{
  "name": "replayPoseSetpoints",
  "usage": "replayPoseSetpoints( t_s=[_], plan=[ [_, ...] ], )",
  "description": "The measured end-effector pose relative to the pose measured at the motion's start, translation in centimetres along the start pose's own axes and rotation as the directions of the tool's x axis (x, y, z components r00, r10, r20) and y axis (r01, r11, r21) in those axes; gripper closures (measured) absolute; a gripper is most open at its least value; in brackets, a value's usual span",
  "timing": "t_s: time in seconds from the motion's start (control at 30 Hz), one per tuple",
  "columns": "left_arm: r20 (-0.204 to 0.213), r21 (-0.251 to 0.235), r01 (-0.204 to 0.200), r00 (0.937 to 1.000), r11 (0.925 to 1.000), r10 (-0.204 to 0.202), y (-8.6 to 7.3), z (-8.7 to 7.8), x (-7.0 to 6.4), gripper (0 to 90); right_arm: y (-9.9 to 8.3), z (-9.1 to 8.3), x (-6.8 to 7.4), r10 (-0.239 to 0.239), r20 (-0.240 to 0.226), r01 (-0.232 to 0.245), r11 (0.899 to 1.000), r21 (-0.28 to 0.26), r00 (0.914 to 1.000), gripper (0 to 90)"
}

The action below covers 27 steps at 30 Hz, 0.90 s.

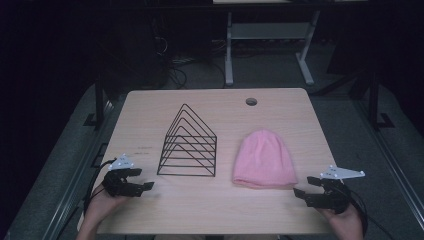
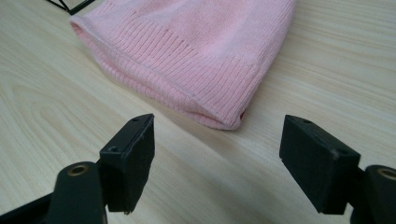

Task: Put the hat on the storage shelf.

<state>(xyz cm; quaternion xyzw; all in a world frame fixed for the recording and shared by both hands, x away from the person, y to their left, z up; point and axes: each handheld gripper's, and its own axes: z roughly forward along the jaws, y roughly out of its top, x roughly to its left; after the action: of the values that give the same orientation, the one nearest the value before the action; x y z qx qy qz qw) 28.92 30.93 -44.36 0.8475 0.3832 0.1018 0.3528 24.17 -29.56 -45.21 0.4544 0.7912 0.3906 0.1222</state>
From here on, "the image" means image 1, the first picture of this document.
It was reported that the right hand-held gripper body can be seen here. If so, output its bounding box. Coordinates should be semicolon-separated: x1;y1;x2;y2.
307;164;366;215

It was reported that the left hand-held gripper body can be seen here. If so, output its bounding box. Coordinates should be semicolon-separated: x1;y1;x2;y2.
101;153;143;198

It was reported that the person's left hand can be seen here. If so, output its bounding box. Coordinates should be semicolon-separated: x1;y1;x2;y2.
83;191;132;226

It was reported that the person's right hand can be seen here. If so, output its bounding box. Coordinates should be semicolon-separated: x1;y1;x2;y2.
315;203;365;236

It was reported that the pink knit beanie hat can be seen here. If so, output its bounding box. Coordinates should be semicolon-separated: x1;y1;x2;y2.
231;129;299;190

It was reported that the black metal stand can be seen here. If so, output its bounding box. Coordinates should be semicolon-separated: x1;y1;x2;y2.
83;71;109;129
366;69;396;132

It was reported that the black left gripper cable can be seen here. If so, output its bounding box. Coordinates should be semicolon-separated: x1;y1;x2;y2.
82;159;117;216

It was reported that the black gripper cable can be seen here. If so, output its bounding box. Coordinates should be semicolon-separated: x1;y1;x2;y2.
339;181;398;240
82;159;117;216

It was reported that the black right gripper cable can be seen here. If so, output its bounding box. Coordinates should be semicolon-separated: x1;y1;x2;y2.
339;181;398;240

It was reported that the black table side bracket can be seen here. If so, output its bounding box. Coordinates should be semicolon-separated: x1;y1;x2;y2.
91;142;109;169

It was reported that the metal floor rail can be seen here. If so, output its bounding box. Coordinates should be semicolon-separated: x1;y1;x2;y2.
353;98;424;231
41;99;116;240

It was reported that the black wire file rack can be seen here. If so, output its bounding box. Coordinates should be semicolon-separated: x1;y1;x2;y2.
156;103;218;178

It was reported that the tangle of floor cables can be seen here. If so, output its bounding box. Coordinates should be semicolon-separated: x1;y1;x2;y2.
151;34;228;90

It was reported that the grey metal desk frame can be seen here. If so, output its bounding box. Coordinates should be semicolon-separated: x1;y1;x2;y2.
223;9;322;87

